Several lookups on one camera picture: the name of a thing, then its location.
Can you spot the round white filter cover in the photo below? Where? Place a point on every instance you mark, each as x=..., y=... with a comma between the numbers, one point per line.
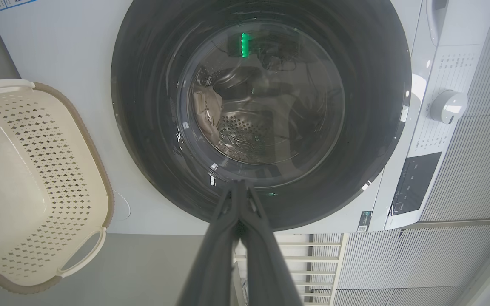
x=128, y=208

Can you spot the blue energy label sticker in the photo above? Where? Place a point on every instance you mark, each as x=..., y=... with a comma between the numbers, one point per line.
x=7, y=4

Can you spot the cream garment with black letters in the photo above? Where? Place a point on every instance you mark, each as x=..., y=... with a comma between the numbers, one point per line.
x=206, y=110

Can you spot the white metal railing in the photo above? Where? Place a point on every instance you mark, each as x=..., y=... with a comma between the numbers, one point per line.
x=313, y=259

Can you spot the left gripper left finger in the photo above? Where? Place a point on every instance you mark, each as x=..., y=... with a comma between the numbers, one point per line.
x=215, y=263

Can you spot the round black glass washer door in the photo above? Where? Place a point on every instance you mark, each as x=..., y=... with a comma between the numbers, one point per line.
x=143, y=106

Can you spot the dark grey control panel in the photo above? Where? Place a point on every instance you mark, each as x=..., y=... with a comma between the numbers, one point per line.
x=417, y=182

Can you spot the white front-load washing machine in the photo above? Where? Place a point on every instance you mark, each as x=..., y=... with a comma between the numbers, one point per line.
x=70, y=51

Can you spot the white control dial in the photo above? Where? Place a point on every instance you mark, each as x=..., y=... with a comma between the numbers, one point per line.
x=449, y=106

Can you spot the cream perforated laundry basket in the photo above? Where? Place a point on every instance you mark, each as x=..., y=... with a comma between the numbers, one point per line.
x=15, y=170

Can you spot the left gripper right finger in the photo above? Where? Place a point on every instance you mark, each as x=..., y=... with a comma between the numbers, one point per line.
x=266, y=272

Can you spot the small dark QR sticker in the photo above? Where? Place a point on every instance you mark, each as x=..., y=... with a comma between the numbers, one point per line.
x=364, y=222

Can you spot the stainless steel washing machine drum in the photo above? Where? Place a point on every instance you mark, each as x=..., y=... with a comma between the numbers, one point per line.
x=249, y=131

